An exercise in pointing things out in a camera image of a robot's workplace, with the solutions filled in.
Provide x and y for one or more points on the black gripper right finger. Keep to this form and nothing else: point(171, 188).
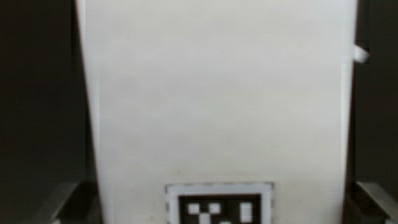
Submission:
point(371, 206)

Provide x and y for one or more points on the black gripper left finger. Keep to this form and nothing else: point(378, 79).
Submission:
point(71, 206)

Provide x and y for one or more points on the white cabinet top block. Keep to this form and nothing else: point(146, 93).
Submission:
point(219, 87)

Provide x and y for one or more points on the white cabinet body box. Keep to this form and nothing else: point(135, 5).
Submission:
point(361, 55)

